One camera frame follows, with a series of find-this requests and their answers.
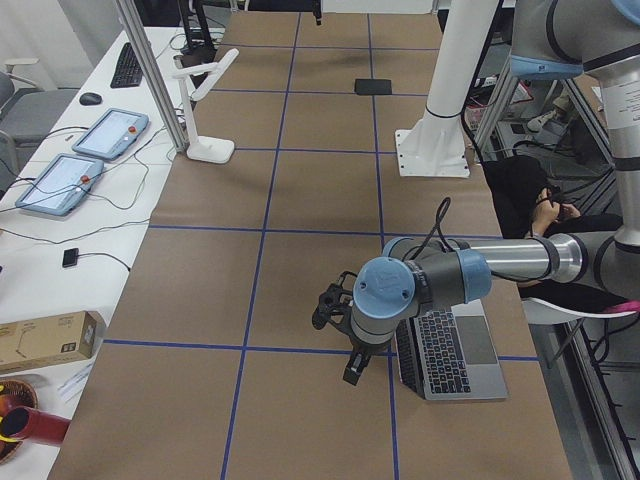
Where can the seated person in black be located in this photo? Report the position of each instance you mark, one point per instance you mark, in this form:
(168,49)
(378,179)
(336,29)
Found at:
(527,204)

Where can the black mouse pad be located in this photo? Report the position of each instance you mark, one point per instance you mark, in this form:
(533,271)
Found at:
(372,87)

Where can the blue teach pendant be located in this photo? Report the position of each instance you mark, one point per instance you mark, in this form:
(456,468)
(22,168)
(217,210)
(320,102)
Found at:
(61,186)
(112,134)

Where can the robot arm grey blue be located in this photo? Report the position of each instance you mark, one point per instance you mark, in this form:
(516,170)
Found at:
(559,40)

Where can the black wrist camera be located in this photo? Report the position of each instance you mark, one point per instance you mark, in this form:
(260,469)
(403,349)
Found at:
(334,307)

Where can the grey laptop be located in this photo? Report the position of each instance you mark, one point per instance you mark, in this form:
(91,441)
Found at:
(449,355)

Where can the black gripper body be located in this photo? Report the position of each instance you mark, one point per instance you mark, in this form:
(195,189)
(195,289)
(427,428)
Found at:
(363,348)

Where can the aluminium frame post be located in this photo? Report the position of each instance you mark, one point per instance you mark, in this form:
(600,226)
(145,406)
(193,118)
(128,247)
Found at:
(141,45)

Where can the small black puck device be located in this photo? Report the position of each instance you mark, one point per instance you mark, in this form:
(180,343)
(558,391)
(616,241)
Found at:
(70,257)

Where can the cardboard box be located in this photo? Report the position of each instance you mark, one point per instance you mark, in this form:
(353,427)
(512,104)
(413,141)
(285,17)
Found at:
(47,341)

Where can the lower blue teach pendant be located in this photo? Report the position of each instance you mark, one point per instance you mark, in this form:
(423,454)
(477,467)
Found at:
(61,186)

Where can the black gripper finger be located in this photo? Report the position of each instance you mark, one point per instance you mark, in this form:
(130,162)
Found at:
(355,367)

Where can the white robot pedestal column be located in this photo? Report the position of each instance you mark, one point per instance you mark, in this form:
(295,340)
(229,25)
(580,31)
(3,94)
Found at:
(435,146)

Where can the black computer mouse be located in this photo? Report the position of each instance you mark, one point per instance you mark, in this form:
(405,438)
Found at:
(90,99)

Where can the upper blue teach pendant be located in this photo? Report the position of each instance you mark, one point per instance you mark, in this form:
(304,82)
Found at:
(112,134)

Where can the black keyboard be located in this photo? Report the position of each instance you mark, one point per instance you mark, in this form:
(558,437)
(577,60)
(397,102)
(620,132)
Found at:
(128,72)

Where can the red cylinder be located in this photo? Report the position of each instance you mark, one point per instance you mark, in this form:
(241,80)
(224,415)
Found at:
(32,425)

